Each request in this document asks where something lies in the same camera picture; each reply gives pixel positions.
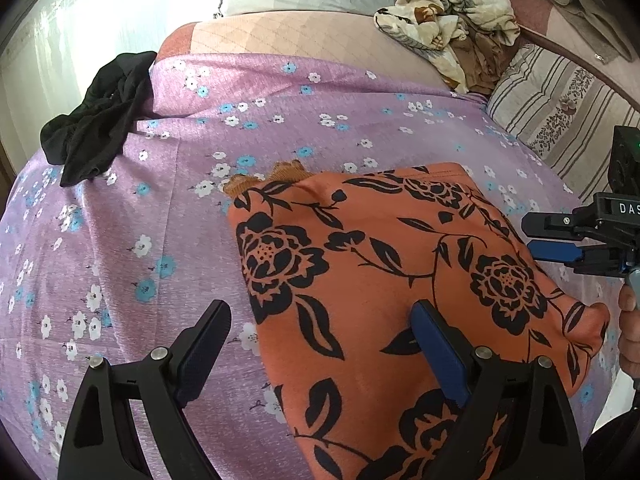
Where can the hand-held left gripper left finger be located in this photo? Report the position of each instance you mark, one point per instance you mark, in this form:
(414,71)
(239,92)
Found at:
(202,355)

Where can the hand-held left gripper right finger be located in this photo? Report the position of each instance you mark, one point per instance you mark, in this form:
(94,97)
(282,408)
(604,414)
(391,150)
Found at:
(442,355)

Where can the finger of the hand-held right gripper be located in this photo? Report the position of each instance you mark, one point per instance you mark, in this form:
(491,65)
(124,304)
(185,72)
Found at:
(555,252)
(552,224)

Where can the orange black floral garment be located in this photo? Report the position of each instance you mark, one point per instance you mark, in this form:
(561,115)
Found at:
(380,285)

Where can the person's right hand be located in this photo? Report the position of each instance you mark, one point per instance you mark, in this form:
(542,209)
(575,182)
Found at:
(631,330)

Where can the striped patterned pillow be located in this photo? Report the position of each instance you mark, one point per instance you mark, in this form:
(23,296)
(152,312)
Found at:
(560,110)

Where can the purple floral bedsheet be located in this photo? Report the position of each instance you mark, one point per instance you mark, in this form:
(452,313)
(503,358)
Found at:
(175,210)

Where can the person's dark clothing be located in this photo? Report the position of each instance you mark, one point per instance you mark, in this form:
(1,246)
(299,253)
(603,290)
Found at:
(617,452)

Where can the cream brown floral crumpled cloth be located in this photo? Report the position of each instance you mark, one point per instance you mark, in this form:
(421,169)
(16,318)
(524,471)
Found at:
(425,15)

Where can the black crumpled garment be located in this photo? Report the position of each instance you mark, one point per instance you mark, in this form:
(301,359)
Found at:
(100,120)

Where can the pink mattress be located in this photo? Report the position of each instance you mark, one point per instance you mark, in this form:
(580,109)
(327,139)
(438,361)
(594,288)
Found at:
(310,42)

